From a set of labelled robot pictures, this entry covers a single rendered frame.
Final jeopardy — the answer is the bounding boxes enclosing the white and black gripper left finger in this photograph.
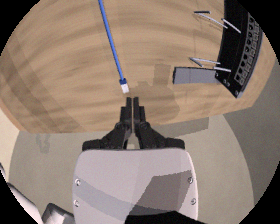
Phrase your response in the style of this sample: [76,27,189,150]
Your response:
[82,97,133,151]

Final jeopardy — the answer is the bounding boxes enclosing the white cable plug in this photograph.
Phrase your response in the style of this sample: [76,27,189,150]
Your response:
[119,78,129,93]

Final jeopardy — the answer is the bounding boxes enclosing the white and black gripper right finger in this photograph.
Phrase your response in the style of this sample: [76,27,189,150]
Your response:
[133,97,185,149]

